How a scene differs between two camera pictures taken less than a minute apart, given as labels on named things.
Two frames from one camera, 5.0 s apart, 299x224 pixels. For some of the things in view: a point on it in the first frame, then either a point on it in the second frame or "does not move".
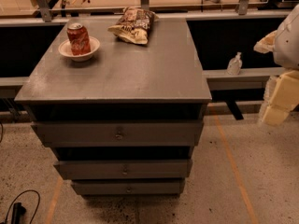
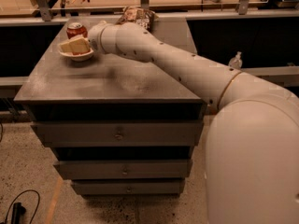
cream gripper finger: x=265 y=44 to x=80 y=45
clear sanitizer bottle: x=234 y=64 does not move
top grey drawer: x=118 y=133 does not move
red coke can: x=78 y=38 does not move
